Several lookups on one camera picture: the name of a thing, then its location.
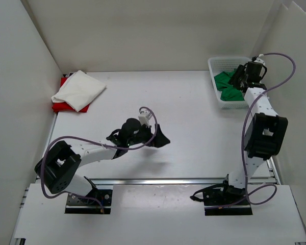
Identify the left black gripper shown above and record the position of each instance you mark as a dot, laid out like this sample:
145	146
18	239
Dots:
159	140

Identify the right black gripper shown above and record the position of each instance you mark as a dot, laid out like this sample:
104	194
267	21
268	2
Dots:
239	72

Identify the green garment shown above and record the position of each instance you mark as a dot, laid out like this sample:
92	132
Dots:
228	92

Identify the white t-shirt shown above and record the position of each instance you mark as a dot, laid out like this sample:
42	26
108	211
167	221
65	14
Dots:
79	90

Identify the red t-shirt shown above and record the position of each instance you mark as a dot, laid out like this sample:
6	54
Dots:
58	107

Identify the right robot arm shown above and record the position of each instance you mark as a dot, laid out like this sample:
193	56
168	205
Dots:
264	136

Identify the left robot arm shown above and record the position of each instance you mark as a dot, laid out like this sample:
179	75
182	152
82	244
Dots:
63	160

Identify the white plastic basket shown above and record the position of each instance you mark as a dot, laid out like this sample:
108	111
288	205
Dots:
228	64

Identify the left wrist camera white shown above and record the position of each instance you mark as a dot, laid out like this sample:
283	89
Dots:
144	117

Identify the aluminium rail front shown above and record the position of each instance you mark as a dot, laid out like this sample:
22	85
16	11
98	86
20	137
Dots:
159	181

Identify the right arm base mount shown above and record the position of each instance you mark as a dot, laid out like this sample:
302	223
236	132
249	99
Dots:
219	201

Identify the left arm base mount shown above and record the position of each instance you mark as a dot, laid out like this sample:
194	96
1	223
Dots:
74	205

